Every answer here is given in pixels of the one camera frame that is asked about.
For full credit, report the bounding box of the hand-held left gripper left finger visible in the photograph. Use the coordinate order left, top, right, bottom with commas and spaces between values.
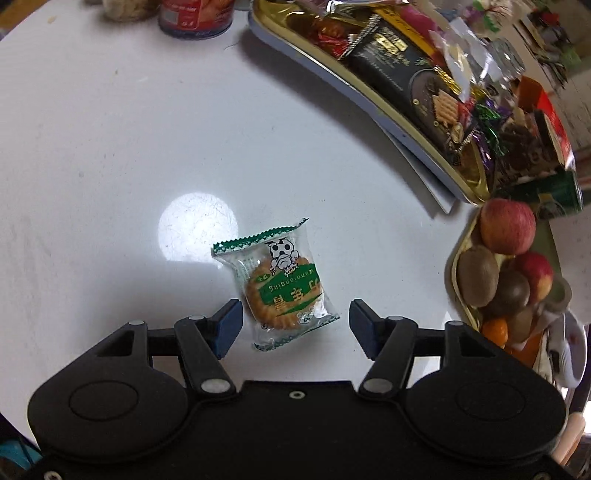
95, 298, 244, 395

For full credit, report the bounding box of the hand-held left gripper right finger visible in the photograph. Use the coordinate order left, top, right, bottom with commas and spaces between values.
348, 298, 502, 398

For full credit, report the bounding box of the clear green biscuit packet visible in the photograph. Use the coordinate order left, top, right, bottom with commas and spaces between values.
211, 218, 341, 354

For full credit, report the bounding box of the pale tin tray of snacks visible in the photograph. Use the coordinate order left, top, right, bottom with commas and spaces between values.
249, 0, 490, 206

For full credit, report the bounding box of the pile of wrapped snacks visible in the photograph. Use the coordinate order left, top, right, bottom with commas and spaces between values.
295, 0, 509, 158

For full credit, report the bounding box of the small orange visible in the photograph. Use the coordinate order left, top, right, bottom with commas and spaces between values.
480, 318, 509, 349

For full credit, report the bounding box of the beige fruit tray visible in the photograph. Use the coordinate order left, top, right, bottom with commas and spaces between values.
445, 203, 573, 352

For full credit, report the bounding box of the white flat board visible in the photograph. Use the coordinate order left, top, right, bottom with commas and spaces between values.
379, 115, 455, 215

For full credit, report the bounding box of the dark brown kiwi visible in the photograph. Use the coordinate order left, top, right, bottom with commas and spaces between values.
489, 268, 532, 317

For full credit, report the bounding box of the large red apple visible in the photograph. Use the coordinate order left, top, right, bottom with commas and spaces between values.
479, 198, 537, 256

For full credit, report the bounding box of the small red apple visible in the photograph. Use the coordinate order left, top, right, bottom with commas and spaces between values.
512, 251, 555, 303

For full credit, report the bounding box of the small pale cup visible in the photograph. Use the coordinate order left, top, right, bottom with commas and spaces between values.
545, 276, 573, 311

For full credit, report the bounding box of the white plastic handheld device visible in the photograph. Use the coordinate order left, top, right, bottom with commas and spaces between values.
540, 310, 588, 388

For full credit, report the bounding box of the brown printed box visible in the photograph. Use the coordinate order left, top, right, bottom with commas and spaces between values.
496, 76, 575, 185

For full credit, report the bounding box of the black cracker pack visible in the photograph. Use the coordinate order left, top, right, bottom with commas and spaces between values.
342, 14, 476, 153

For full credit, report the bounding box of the red tin can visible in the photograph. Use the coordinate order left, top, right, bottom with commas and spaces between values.
158, 0, 234, 38

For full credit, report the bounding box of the glass jar of cashews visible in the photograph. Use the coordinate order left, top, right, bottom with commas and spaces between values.
102, 0, 158, 23

